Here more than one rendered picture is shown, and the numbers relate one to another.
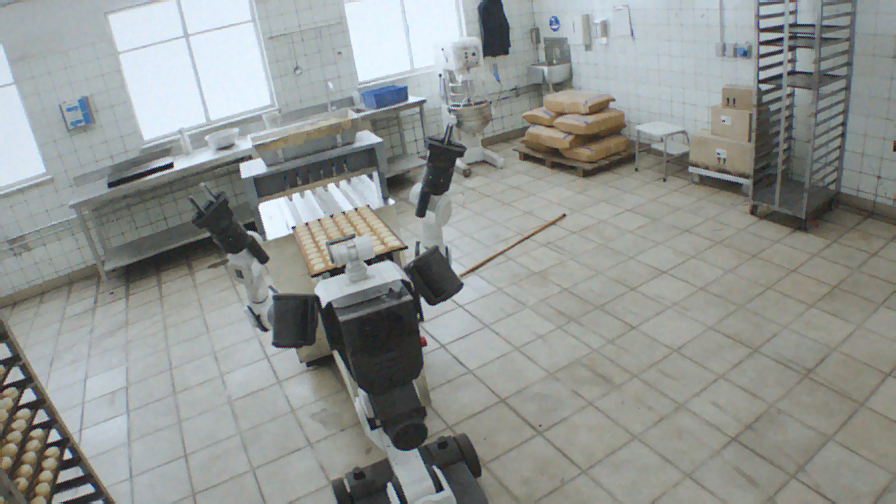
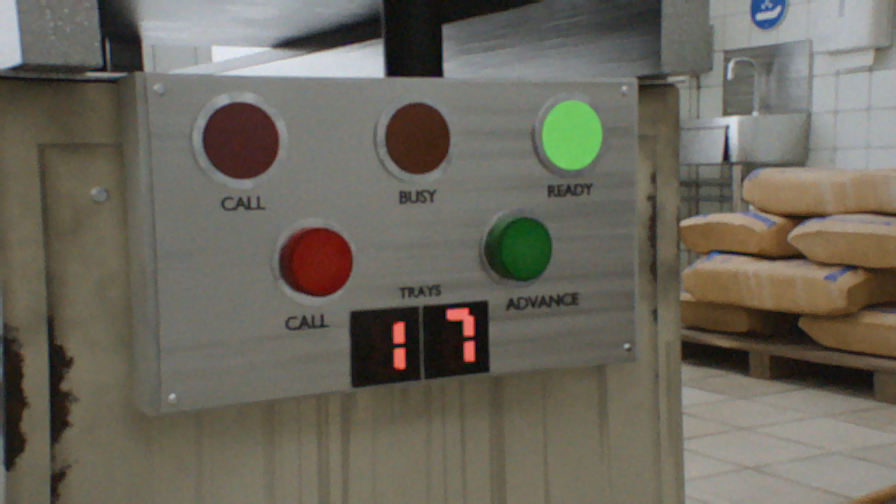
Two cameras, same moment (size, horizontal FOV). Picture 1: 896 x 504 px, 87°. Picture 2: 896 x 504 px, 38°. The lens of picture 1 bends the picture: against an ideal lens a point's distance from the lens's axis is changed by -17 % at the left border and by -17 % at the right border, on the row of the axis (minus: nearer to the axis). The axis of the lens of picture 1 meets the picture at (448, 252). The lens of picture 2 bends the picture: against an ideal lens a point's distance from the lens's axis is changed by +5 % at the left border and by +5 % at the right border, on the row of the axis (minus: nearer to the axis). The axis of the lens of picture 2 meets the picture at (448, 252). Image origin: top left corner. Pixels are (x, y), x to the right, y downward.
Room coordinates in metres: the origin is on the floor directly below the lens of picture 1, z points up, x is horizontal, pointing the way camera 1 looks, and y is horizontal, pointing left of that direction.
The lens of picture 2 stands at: (1.41, 0.40, 0.81)
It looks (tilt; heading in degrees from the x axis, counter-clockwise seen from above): 5 degrees down; 353
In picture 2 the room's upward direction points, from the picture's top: 1 degrees counter-clockwise
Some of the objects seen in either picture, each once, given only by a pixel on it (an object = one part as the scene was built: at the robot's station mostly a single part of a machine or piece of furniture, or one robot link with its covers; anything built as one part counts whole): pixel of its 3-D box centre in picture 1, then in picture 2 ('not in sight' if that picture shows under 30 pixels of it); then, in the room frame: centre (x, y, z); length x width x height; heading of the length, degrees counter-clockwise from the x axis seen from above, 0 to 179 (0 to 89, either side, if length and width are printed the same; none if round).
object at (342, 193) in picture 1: (343, 194); (178, 95); (2.95, 0.52, 0.87); 2.01 x 0.03 x 0.07; 19
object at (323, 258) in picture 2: not in sight; (315, 261); (1.95, 0.39, 0.76); 0.03 x 0.02 x 0.03; 109
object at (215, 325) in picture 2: not in sight; (404, 231); (1.98, 0.34, 0.77); 0.24 x 0.04 x 0.14; 109
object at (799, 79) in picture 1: (803, 79); not in sight; (3.54, -2.72, 1.05); 0.60 x 0.40 x 0.01; 119
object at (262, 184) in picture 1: (315, 182); not in sight; (2.80, 0.62, 1.01); 0.72 x 0.33 x 0.34; 109
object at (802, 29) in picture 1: (805, 29); not in sight; (3.54, -2.72, 1.41); 0.60 x 0.40 x 0.01; 119
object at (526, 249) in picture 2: not in sight; (518, 248); (1.98, 0.29, 0.76); 0.03 x 0.02 x 0.03; 109
